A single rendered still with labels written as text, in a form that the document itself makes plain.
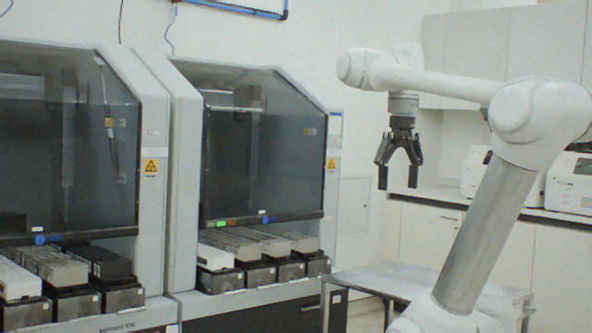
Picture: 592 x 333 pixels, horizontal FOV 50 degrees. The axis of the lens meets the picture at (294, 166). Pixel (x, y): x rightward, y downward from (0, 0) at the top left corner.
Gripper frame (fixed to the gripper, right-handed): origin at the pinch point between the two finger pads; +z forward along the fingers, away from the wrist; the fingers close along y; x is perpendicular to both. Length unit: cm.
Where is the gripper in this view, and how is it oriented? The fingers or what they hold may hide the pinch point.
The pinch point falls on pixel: (398, 185)
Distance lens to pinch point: 187.3
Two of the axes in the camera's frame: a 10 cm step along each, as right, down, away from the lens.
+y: 7.4, -0.1, 6.7
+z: -0.5, 10.0, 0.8
